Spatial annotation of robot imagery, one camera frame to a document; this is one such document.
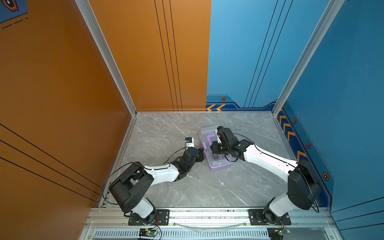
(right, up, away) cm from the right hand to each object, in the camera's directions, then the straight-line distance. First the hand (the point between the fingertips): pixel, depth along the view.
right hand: (210, 147), depth 85 cm
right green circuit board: (+31, -39, -15) cm, 52 cm away
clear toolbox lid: (-1, +6, +6) cm, 8 cm away
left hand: (-5, -1, +3) cm, 6 cm away
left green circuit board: (-30, -38, -15) cm, 51 cm away
